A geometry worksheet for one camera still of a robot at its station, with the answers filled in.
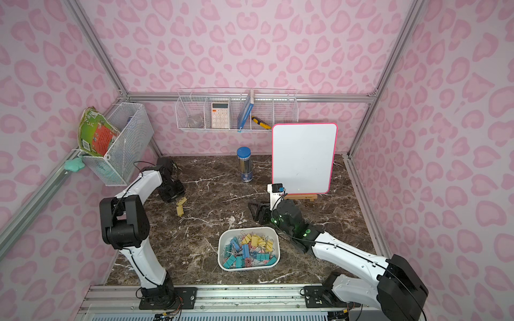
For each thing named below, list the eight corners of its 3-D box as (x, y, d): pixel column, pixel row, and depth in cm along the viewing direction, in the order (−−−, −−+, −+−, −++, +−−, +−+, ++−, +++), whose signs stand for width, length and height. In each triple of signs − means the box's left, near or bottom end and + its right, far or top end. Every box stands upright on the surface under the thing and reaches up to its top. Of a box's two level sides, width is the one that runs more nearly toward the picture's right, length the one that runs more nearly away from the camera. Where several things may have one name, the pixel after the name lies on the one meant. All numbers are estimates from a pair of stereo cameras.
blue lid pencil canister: (240, 182, 110) (236, 157, 95) (241, 172, 115) (237, 146, 100) (252, 182, 110) (250, 157, 95) (253, 172, 115) (251, 146, 100)
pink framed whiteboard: (272, 198, 103) (274, 148, 76) (271, 175, 113) (272, 123, 86) (326, 198, 103) (347, 147, 75) (320, 175, 113) (337, 122, 85)
